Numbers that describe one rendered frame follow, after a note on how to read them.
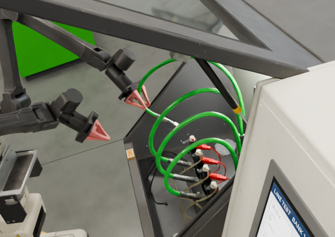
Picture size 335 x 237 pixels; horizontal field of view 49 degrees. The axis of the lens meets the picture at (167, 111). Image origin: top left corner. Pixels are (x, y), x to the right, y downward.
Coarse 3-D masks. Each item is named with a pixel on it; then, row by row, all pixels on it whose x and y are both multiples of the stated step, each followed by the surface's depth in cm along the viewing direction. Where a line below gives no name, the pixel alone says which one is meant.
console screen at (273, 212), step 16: (272, 160) 77; (272, 176) 78; (272, 192) 78; (288, 192) 72; (272, 208) 78; (288, 208) 72; (304, 208) 67; (256, 224) 87; (272, 224) 79; (288, 224) 73; (304, 224) 67
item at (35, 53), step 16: (16, 32) 407; (32, 32) 415; (80, 32) 437; (16, 48) 416; (32, 48) 423; (48, 48) 431; (64, 48) 438; (32, 64) 432; (48, 64) 440; (64, 64) 452
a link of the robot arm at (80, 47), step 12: (12, 12) 136; (24, 24) 140; (36, 24) 138; (48, 24) 138; (48, 36) 139; (60, 36) 137; (72, 36) 138; (72, 48) 138; (84, 48) 135; (96, 48) 139; (84, 60) 137
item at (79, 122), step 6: (72, 114) 120; (78, 114) 121; (90, 114) 123; (72, 120) 119; (78, 120) 120; (84, 120) 121; (90, 120) 119; (72, 126) 120; (78, 126) 120; (84, 126) 120; (78, 132) 125
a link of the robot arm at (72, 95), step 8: (72, 88) 116; (64, 96) 112; (72, 96) 114; (80, 96) 116; (48, 104) 117; (56, 104) 114; (64, 104) 112; (72, 104) 114; (56, 112) 115; (72, 112) 118; (56, 120) 116; (48, 128) 115
